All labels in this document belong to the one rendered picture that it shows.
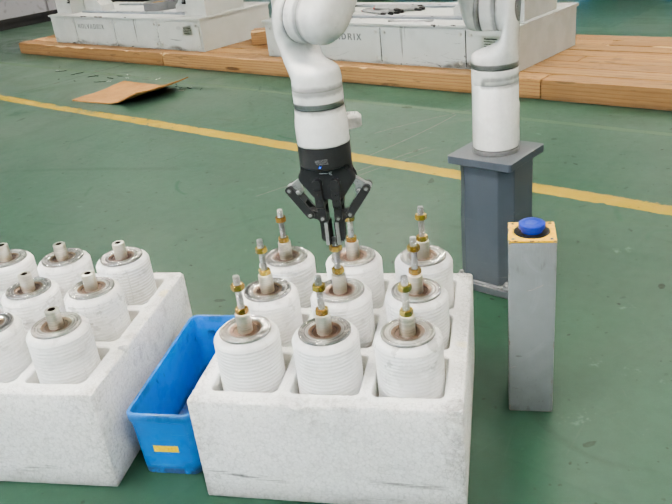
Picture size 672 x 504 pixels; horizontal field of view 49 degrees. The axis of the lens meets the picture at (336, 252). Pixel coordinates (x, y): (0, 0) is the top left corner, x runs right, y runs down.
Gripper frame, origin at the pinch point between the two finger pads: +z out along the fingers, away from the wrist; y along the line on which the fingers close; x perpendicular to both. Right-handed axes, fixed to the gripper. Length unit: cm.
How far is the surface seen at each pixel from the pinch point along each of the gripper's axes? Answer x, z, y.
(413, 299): -3.1, 9.9, 11.6
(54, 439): -19, 26, -43
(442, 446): -19.7, 23.1, 16.4
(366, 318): -2.3, 13.8, 4.1
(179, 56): 308, 30, -155
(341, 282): -1.1, 8.1, 0.5
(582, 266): 56, 35, 42
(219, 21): 321, 14, -132
